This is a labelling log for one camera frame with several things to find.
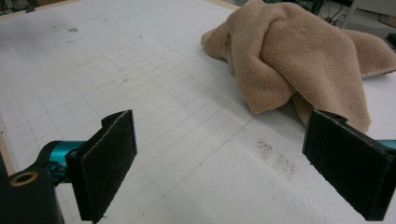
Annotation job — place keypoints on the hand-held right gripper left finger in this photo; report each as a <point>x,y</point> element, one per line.
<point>102,168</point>

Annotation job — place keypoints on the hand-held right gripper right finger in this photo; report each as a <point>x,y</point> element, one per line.
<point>348,168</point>

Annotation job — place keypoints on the white desk leg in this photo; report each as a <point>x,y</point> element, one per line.
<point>351,12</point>

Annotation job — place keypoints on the tan terry towel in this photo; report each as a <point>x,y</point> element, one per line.
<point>295,56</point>

